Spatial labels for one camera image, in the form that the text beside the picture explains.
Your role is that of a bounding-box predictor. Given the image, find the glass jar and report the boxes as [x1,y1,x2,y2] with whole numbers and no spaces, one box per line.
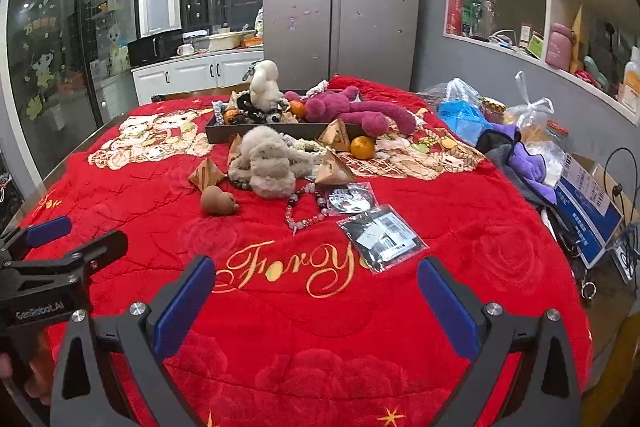
[480,96,506,123]

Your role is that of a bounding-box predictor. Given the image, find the white plush toy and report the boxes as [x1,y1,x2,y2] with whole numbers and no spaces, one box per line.
[248,60,286,110]

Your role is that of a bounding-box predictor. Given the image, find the blue plastic bag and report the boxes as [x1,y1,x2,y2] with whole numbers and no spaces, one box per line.
[437,99,494,146]

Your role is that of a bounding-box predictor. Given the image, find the white plastic bottle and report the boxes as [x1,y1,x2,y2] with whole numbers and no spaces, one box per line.
[620,47,640,113]

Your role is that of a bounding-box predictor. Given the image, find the beige plush toy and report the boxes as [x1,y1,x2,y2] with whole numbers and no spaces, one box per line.
[227,126,316,200]

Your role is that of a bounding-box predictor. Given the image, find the black microwave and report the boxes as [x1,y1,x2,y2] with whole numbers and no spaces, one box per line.
[127,29,184,68]

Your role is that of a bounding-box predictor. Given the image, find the red printed blanket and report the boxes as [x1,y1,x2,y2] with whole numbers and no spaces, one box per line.
[10,74,596,427]

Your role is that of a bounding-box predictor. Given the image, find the glass door with stickers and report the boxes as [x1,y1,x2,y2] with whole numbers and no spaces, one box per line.
[5,0,144,168]

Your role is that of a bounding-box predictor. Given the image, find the black packet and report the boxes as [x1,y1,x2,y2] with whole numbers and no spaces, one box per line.
[337,204,430,276]

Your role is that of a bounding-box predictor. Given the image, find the pink and black bead bracelet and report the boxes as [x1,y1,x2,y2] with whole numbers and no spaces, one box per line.
[284,184,334,236]

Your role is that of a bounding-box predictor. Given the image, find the pink bottle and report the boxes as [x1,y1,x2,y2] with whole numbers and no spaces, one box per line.
[545,23,576,70]

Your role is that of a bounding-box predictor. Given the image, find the clear plastic bag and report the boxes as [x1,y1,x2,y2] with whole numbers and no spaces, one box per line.
[417,78,484,108]

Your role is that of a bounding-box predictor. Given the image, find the red box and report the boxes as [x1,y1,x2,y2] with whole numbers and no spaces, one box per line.
[446,0,474,37]

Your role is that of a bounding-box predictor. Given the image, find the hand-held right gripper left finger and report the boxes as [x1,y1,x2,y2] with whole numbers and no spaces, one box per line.
[50,254,218,427]

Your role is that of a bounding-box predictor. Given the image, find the cream braided scrunchie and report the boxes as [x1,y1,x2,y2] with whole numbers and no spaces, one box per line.
[280,134,327,158]

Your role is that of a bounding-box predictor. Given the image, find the clear bag with bread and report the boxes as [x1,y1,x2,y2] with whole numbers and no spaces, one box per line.
[502,71,572,188]

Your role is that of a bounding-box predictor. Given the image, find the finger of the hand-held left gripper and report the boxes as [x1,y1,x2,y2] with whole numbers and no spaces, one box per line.
[12,230,129,289]
[0,216,72,264]

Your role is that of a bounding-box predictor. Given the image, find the white kitchen cabinet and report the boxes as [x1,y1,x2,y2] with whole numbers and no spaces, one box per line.
[131,47,265,106]

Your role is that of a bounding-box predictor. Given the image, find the purple cloth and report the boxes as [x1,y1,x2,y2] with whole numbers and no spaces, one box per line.
[501,124,559,208]

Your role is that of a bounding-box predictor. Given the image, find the brown bead bracelet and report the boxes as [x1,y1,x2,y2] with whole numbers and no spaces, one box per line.
[227,172,256,192]

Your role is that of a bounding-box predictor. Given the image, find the black tray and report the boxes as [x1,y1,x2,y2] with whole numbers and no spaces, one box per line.
[205,89,372,146]

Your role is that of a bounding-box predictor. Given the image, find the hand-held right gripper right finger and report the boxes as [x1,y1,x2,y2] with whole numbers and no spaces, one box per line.
[416,255,583,427]

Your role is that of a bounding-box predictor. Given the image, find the green box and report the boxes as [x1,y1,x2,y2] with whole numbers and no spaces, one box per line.
[461,0,484,38]

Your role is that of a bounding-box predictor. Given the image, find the round badge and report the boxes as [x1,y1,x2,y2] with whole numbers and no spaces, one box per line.
[316,181,379,218]

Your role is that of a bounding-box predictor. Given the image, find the pink plush toy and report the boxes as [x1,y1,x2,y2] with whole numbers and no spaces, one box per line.
[285,86,418,136]

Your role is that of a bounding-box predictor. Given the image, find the blue and white box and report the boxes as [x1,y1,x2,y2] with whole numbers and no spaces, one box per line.
[552,153,626,271]

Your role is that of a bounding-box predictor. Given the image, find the silver refrigerator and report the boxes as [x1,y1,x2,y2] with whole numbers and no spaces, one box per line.
[262,0,424,92]

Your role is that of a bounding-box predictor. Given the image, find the black cable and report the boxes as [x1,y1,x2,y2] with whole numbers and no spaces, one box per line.
[602,148,640,229]

